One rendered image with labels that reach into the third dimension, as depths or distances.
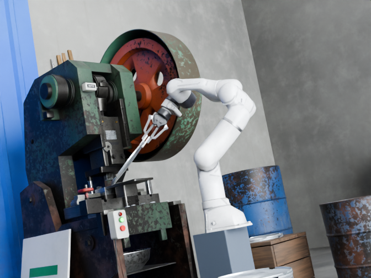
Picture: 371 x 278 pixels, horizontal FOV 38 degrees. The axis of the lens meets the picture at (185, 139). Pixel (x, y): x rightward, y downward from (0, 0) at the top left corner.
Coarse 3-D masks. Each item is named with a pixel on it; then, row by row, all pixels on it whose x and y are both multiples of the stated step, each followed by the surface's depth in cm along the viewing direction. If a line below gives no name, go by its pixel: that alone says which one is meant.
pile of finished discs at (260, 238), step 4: (256, 236) 308; (260, 236) 307; (264, 236) 290; (268, 236) 295; (272, 236) 281; (276, 236) 283; (280, 236) 286; (252, 240) 280; (256, 240) 279; (260, 240) 279
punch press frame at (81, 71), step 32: (64, 64) 302; (96, 64) 314; (32, 96) 326; (128, 96) 316; (32, 128) 327; (64, 128) 303; (96, 128) 294; (128, 128) 311; (32, 160) 327; (64, 160) 310; (64, 192) 306; (128, 224) 280; (160, 224) 295
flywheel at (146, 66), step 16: (128, 48) 345; (144, 48) 335; (160, 48) 325; (112, 64) 357; (128, 64) 351; (144, 64) 340; (160, 64) 330; (144, 80) 340; (144, 96) 335; (160, 96) 330; (144, 112) 341; (160, 128) 331; (160, 144) 326
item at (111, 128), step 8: (104, 120) 305; (112, 120) 309; (104, 128) 304; (112, 128) 308; (104, 136) 302; (112, 136) 306; (120, 136) 310; (112, 144) 305; (120, 144) 309; (96, 152) 303; (104, 152) 300; (112, 152) 300; (120, 152) 304; (96, 160) 303; (104, 160) 299; (112, 160) 298; (120, 160) 302
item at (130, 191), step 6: (132, 180) 283; (138, 180) 284; (144, 180) 289; (108, 186) 297; (114, 186) 293; (120, 186) 293; (126, 186) 293; (132, 186) 296; (120, 192) 293; (126, 192) 292; (132, 192) 295; (126, 198) 291; (132, 198) 294; (138, 198) 296; (126, 204) 290; (132, 204) 293; (138, 204) 295
